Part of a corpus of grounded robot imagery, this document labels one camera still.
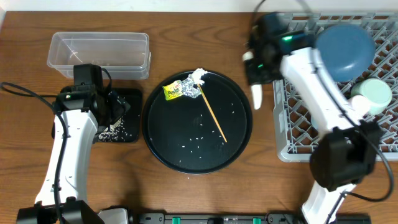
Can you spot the black rectangular tray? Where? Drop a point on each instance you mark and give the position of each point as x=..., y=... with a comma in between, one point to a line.
x=133, y=105

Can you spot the white pink cup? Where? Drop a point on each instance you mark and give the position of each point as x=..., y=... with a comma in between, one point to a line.
x=360, y=104

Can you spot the clear plastic storage bin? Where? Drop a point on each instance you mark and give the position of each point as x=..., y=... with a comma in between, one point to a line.
x=125, y=55

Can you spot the yellow green snack wrapper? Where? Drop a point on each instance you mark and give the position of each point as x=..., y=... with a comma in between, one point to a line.
x=173, y=90

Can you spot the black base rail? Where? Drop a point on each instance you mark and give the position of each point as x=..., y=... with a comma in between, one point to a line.
x=272, y=218

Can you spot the grey dishwasher rack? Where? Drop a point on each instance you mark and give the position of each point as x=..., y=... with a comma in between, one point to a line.
x=296, y=138

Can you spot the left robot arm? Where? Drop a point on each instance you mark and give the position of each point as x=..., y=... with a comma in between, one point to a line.
x=82, y=113

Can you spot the round black serving tray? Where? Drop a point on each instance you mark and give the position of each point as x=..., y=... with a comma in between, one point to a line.
x=182, y=134

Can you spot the white plastic knife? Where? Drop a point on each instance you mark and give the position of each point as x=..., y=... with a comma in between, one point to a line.
x=256, y=89

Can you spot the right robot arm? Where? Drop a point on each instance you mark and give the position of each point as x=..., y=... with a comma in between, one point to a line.
x=347, y=149

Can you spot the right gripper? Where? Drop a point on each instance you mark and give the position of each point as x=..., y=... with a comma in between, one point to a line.
x=254, y=78

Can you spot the pile of white rice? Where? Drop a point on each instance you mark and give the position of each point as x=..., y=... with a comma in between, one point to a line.
x=114, y=132

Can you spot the clear plastic wrapper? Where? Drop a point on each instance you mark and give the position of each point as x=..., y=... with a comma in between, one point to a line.
x=189, y=89

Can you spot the mint green bowl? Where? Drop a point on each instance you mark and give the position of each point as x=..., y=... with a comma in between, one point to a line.
x=376, y=91

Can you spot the crumpled white tissue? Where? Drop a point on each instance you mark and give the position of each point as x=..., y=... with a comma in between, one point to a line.
x=197, y=76

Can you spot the wooden chopstick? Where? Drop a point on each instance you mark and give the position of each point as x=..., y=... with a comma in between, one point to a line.
x=212, y=113

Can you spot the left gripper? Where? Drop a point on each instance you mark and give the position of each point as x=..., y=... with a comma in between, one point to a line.
x=116, y=109

